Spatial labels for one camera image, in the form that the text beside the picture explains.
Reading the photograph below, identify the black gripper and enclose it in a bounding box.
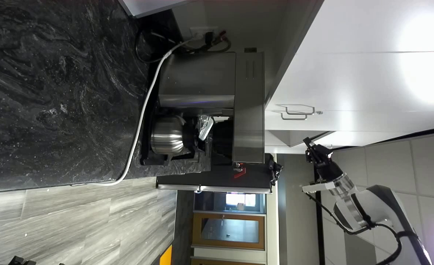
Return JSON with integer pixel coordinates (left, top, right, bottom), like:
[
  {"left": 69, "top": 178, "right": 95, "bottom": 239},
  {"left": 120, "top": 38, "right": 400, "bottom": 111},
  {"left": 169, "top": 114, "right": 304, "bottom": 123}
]
[{"left": 301, "top": 135, "right": 345, "bottom": 183}]

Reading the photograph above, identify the white upper cabinet door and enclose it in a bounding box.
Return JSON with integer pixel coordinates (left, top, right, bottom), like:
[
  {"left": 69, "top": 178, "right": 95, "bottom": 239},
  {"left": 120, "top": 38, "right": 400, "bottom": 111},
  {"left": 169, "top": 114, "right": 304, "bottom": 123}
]
[
  {"left": 264, "top": 49, "right": 434, "bottom": 123},
  {"left": 294, "top": 0, "right": 434, "bottom": 54}
]

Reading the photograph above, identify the upper cabinet body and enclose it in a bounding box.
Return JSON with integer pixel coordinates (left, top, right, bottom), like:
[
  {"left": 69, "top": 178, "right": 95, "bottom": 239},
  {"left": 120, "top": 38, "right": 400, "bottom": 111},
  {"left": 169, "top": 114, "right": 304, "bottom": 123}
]
[{"left": 264, "top": 0, "right": 336, "bottom": 148}]

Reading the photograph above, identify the wooden door with window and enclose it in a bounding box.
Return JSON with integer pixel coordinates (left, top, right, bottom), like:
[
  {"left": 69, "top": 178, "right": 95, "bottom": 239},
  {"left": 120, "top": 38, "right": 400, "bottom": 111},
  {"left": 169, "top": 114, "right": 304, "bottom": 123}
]
[{"left": 189, "top": 188, "right": 269, "bottom": 265}]

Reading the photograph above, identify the small red object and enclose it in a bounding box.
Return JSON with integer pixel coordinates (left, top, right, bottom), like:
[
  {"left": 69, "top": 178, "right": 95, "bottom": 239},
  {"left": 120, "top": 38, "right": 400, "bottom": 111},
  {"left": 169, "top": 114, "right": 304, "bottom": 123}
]
[{"left": 230, "top": 163, "right": 248, "bottom": 179}]

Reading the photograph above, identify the black dish tray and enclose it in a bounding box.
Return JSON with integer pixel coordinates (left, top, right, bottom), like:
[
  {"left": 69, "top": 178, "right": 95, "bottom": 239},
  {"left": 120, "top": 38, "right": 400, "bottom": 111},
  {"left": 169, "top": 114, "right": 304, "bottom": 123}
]
[{"left": 154, "top": 153, "right": 282, "bottom": 194}]

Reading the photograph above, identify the black steel coffee maker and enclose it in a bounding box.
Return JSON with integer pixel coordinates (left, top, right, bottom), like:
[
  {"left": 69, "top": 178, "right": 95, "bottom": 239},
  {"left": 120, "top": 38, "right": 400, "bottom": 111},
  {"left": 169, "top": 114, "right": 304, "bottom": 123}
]
[{"left": 139, "top": 48, "right": 267, "bottom": 167}]

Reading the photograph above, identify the steel coffee carafe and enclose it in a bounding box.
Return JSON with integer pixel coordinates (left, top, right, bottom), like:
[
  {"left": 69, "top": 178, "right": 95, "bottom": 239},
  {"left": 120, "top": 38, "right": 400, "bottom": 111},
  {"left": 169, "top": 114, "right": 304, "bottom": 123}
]
[{"left": 148, "top": 113, "right": 188, "bottom": 158}]

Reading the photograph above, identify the yellow object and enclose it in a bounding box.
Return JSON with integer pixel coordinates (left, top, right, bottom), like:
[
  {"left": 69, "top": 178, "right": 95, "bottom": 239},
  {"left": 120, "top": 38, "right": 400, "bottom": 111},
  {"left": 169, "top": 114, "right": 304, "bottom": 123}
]
[{"left": 157, "top": 242, "right": 174, "bottom": 265}]

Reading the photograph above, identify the white angled panel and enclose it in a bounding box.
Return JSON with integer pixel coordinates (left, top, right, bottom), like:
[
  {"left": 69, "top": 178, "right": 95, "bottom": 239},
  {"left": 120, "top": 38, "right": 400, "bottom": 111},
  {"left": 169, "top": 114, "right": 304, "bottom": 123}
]
[{"left": 117, "top": 0, "right": 179, "bottom": 19}]

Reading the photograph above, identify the small black object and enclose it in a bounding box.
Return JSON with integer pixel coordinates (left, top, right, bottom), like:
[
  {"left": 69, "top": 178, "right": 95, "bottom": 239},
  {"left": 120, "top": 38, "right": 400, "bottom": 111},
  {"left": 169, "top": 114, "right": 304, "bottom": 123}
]
[{"left": 7, "top": 253, "right": 36, "bottom": 265}]

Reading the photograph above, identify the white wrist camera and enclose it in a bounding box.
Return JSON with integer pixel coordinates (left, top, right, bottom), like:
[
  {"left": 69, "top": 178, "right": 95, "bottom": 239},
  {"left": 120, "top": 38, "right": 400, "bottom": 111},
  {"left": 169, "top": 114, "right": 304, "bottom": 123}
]
[{"left": 299, "top": 181, "right": 336, "bottom": 195}]

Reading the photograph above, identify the steel upper door handle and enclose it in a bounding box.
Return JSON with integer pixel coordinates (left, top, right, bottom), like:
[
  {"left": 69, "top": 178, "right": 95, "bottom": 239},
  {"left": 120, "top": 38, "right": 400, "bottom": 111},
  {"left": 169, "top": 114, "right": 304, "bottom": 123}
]
[{"left": 279, "top": 102, "right": 323, "bottom": 114}]

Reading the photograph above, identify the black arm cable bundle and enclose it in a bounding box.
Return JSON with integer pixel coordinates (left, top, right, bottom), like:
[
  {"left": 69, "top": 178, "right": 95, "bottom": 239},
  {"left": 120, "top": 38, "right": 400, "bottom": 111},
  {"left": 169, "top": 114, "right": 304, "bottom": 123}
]
[{"left": 302, "top": 189, "right": 434, "bottom": 265}]

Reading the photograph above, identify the black power cord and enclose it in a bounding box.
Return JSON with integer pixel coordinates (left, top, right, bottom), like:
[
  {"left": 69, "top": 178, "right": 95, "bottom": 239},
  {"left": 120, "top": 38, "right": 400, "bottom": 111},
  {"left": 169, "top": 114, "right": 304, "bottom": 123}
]
[{"left": 133, "top": 27, "right": 233, "bottom": 64}]

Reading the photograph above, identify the white power cable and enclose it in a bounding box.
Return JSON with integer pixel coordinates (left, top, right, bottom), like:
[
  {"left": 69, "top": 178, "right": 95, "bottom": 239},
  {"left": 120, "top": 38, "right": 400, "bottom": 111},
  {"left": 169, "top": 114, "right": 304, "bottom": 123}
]
[{"left": 70, "top": 32, "right": 205, "bottom": 188}]

